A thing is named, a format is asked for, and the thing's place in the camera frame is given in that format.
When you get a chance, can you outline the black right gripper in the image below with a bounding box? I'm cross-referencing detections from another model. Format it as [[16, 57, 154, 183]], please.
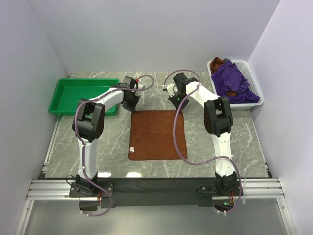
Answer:
[[169, 91, 189, 114]]

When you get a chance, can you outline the brown towel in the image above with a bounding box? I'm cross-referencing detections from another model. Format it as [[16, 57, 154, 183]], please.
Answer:
[[128, 110, 180, 161], [210, 57, 237, 97]]

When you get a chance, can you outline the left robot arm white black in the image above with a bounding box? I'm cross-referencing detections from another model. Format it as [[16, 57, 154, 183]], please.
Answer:
[[72, 76, 145, 197]]

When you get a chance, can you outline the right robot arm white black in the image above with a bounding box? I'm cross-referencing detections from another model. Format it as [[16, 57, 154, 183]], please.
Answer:
[[162, 70, 239, 195]]

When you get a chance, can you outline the brown towel in basket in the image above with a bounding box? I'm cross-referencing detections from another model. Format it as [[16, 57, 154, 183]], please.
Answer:
[[210, 57, 237, 97]]

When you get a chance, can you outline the purple towel in basket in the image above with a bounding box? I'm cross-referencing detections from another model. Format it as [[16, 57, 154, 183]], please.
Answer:
[[211, 60, 260, 104]]

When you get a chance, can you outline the green plastic tray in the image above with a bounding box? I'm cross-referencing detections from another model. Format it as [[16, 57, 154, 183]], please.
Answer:
[[48, 78, 120, 116]]

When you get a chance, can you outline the white plastic basket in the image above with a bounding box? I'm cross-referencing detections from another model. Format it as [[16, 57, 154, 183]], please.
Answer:
[[207, 60, 263, 110]]

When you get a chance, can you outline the black base bar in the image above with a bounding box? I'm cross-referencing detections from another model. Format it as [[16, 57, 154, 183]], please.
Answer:
[[68, 176, 245, 210]]

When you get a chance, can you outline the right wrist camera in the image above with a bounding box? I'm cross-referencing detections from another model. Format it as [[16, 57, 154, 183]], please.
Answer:
[[162, 83, 175, 95]]

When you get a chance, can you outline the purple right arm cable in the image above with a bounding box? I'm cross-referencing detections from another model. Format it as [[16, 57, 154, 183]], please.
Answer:
[[163, 69, 244, 215]]

